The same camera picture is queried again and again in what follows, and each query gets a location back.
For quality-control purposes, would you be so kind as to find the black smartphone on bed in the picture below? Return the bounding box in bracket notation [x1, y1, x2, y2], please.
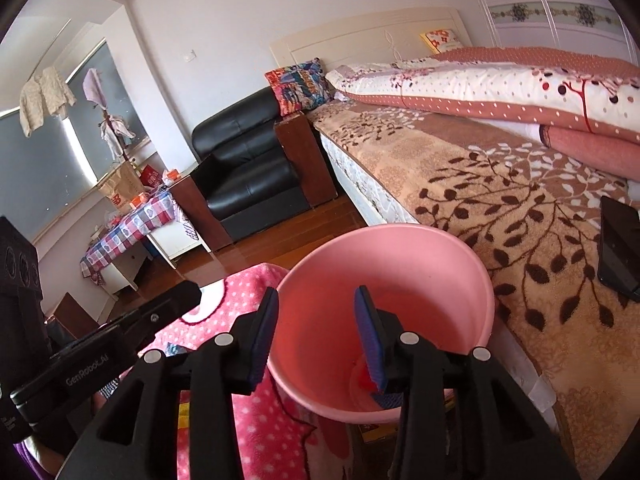
[598, 197, 640, 302]

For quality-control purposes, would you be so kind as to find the plaid tablecloth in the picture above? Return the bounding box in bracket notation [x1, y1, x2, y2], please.
[79, 190, 191, 285]

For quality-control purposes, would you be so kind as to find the coat stand with clothes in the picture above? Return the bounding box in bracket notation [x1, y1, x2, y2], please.
[82, 68, 136, 162]

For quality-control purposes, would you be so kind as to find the cream bed headboard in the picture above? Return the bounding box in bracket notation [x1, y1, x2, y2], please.
[270, 8, 472, 72]

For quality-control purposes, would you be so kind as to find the yellow red small pillow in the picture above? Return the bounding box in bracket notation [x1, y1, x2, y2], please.
[420, 28, 464, 54]

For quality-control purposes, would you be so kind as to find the colourful printed cushion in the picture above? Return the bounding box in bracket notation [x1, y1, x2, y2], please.
[265, 58, 331, 116]

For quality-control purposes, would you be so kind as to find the pink plastic trash bucket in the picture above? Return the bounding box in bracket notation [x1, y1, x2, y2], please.
[268, 223, 495, 424]

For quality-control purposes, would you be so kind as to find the black leather sofa left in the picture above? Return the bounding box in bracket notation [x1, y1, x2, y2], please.
[44, 292, 99, 352]

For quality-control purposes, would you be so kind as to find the white wardrobe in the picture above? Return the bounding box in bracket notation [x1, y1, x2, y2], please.
[478, 0, 639, 65]

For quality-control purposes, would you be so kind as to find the white pink dotted duvet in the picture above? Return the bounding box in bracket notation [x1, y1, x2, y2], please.
[326, 47, 639, 181]

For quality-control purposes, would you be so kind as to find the hanging cream knit sweater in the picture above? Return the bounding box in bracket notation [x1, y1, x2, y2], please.
[18, 66, 77, 138]

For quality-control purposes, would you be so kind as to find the brown paper bag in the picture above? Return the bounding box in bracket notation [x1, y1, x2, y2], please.
[98, 162, 144, 211]

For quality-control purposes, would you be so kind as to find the red box on table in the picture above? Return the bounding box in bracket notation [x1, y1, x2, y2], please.
[140, 165, 163, 188]

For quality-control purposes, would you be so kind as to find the bed with brown leaf blanket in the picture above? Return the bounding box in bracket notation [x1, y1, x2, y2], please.
[308, 101, 639, 479]

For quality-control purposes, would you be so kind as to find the white side table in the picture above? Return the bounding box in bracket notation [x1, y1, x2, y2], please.
[100, 220, 210, 297]

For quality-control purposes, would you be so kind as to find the black leather armchair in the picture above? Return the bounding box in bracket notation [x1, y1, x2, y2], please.
[190, 87, 310, 242]

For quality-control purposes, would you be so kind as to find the pink polka dot blanket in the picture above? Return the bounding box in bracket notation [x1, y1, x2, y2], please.
[94, 261, 362, 480]

